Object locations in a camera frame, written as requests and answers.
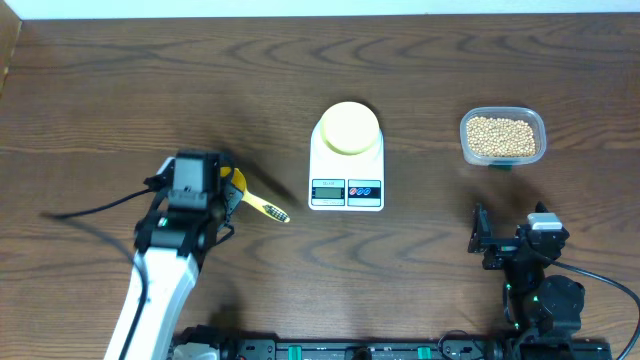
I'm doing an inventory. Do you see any yellow measuring scoop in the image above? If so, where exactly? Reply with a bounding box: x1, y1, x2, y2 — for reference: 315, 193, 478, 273
220, 167, 290, 223

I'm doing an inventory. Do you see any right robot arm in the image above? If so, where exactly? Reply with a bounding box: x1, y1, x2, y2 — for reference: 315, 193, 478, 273
468, 202, 585, 359

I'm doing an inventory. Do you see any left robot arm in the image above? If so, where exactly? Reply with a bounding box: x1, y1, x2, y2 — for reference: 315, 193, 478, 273
104, 150, 240, 359

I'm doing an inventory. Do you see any white digital kitchen scale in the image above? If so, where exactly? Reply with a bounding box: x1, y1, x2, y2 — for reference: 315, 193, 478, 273
308, 123, 385, 212

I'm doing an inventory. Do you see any pale yellow bowl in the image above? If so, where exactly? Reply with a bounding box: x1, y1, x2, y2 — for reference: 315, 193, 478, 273
319, 102, 380, 156

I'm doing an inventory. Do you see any green label on container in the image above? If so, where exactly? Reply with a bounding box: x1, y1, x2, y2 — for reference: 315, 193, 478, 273
488, 165, 513, 171

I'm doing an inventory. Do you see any soybeans pile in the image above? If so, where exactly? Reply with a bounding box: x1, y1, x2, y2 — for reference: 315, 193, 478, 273
464, 116, 536, 157

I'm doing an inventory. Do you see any clear plastic container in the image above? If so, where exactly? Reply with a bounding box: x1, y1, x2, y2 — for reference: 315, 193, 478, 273
459, 106, 547, 167

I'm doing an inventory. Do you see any right black cable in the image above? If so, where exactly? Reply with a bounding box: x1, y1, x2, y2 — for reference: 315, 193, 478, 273
544, 254, 640, 360

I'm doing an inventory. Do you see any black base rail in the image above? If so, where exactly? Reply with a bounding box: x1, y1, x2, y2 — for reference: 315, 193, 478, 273
166, 325, 612, 360

